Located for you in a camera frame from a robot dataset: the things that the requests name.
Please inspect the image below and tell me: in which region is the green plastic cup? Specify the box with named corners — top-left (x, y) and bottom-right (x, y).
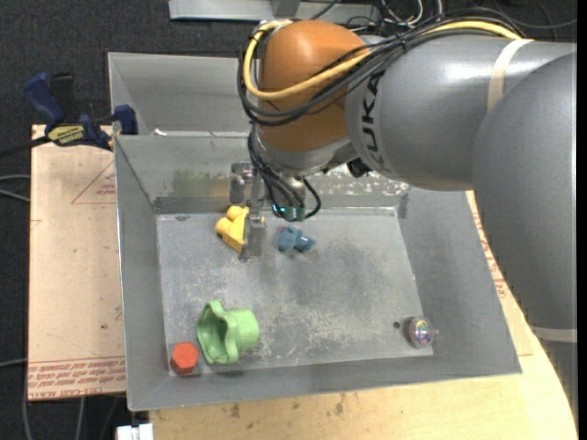
top-left (195, 300), bottom-right (260, 367)

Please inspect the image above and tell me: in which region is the brown cardboard board red print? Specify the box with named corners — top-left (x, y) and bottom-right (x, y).
top-left (27, 123), bottom-right (536, 403)

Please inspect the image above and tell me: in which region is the yellow toy block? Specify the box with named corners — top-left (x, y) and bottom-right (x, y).
top-left (215, 204), bottom-right (252, 254)

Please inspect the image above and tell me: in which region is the grey metal bin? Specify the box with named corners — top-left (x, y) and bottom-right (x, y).
top-left (107, 51), bottom-right (524, 413)

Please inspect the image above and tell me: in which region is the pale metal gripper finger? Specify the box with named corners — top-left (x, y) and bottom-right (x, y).
top-left (228, 162), bottom-right (256, 206)
top-left (238, 177), bottom-right (268, 262)

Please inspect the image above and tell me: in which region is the colourful spinning top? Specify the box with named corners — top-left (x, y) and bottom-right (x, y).
top-left (408, 314), bottom-right (441, 350)

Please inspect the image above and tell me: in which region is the red hexagonal block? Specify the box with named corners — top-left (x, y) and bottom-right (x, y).
top-left (169, 342), bottom-right (201, 377)

